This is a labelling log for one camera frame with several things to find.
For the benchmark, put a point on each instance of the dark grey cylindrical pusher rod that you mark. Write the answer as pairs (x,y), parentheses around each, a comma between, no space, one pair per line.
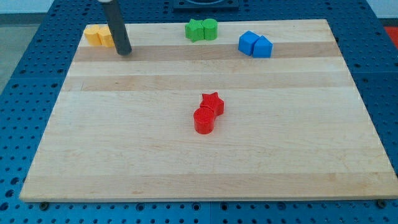
(117,27)

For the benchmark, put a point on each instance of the green star block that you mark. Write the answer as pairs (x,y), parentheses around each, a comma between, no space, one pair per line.
(194,30)

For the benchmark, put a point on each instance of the red star block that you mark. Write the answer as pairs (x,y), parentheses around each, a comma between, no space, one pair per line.
(213,102)

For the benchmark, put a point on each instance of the yellow pentagon block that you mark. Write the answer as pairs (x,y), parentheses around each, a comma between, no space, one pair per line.
(105,36)

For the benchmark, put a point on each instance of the yellow cylinder block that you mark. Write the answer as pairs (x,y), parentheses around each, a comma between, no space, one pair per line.
(91,35)

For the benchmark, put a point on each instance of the green cylinder block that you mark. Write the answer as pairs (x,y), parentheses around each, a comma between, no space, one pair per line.
(210,29)

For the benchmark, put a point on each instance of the red cylinder block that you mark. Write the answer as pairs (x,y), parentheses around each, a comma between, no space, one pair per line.
(204,120)

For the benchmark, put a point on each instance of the blue cube block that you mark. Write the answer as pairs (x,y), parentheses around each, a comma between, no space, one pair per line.
(247,42)

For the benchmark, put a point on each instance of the blue pentagon block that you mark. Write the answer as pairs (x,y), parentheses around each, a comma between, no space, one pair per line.
(262,48)

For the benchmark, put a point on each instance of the light wooden board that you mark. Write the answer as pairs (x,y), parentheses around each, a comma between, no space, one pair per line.
(294,125)

